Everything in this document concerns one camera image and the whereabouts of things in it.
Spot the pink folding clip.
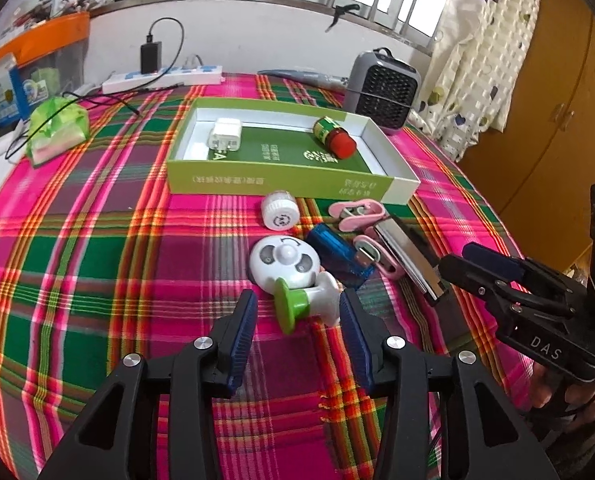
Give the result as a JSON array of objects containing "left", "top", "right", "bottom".
[{"left": 329, "top": 198, "right": 384, "bottom": 233}]

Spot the person's right hand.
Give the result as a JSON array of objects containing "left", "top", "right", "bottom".
[{"left": 529, "top": 359, "right": 595, "bottom": 417}]

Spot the small grey fan heater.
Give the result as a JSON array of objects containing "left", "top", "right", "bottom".
[{"left": 344, "top": 48, "right": 423, "bottom": 135}]

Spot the black cable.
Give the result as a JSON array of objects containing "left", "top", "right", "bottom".
[{"left": 6, "top": 17, "right": 186, "bottom": 162}]

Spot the green bottle with red cap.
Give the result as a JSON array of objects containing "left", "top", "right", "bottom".
[{"left": 312, "top": 116, "right": 357, "bottom": 160}]

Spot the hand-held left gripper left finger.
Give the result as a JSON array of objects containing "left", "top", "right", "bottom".
[{"left": 37, "top": 289, "right": 259, "bottom": 480}]

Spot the white round face-shaped device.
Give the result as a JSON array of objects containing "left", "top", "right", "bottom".
[{"left": 249, "top": 235, "right": 321, "bottom": 292}]

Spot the grey folded umbrella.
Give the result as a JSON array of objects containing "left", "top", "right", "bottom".
[{"left": 256, "top": 67, "right": 351, "bottom": 92}]

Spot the pink nail clipper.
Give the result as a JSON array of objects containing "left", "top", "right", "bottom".
[{"left": 353, "top": 233, "right": 403, "bottom": 280}]

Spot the white spotted curtain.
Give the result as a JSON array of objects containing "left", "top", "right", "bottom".
[{"left": 409, "top": 0, "right": 547, "bottom": 162}]

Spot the pink plaid tablecloth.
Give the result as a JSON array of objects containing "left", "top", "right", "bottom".
[{"left": 0, "top": 72, "right": 544, "bottom": 480}]

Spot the blue translucent card reader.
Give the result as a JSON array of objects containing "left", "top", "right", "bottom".
[{"left": 306, "top": 224, "right": 377, "bottom": 288}]

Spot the green plastic bag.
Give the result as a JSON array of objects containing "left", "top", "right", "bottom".
[{"left": 25, "top": 94, "right": 91, "bottom": 167}]

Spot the white power strip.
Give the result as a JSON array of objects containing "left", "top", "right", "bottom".
[{"left": 101, "top": 64, "right": 224, "bottom": 95}]

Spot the silver harmonica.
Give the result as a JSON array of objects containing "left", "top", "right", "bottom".
[{"left": 372, "top": 214, "right": 452, "bottom": 307}]

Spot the white round ribbed cap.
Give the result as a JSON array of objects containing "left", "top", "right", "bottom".
[{"left": 262, "top": 191, "right": 299, "bottom": 232}]

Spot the blue and white box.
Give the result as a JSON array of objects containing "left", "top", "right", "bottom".
[{"left": 0, "top": 52, "right": 33, "bottom": 128}]

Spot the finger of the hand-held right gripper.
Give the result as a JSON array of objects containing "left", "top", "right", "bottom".
[
  {"left": 462, "top": 242, "right": 587, "bottom": 312},
  {"left": 437, "top": 254, "right": 577, "bottom": 333}
]

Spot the green cardboard box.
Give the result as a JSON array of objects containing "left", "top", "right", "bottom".
[{"left": 166, "top": 97, "right": 422, "bottom": 206}]

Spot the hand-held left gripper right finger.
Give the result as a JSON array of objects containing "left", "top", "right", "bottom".
[{"left": 338, "top": 287, "right": 563, "bottom": 480}]

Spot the black clip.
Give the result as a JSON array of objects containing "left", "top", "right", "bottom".
[{"left": 327, "top": 2, "right": 359, "bottom": 34}]

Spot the clear container with orange lid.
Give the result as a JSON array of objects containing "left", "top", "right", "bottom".
[{"left": 0, "top": 10, "right": 92, "bottom": 97}]

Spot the black power adapter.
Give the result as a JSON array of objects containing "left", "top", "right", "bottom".
[{"left": 140, "top": 34, "right": 163, "bottom": 75}]

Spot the green and white spool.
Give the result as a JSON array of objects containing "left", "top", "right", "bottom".
[{"left": 274, "top": 271, "right": 343, "bottom": 336}]

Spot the windowsill clutter pile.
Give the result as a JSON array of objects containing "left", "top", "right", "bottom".
[{"left": 6, "top": 0, "right": 128, "bottom": 27}]

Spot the white charger plug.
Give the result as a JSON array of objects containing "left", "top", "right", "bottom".
[{"left": 208, "top": 118, "right": 243, "bottom": 153}]

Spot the wooden cabinet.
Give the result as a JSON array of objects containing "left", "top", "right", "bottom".
[{"left": 459, "top": 0, "right": 595, "bottom": 272}]

